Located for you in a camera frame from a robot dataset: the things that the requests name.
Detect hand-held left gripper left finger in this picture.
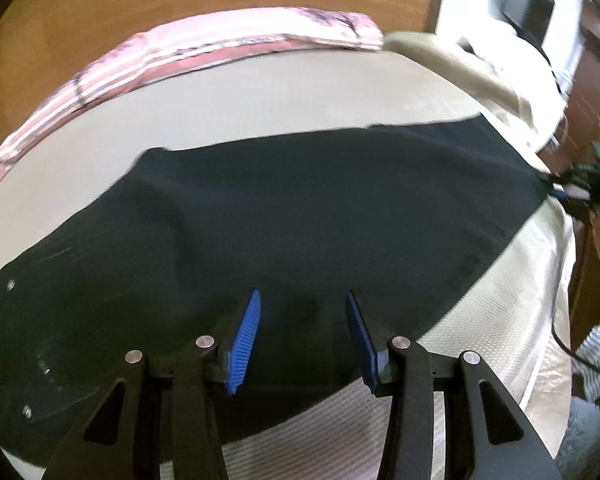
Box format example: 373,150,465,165
40,287,262,480

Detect pink striped pillow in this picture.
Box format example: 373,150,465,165
0,6,385,206

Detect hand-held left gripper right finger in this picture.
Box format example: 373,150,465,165
345,290,563,480

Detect black cable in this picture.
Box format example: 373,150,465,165
549,207,600,382

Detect black pants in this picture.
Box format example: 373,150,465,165
0,112,556,466

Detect brown wooden cabinet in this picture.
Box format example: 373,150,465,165
562,0,600,161

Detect striped clothing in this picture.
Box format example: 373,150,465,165
572,320,600,403

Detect beige blanket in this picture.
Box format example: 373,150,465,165
382,31,570,155

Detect dark flat appliance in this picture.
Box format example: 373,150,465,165
500,0,556,68

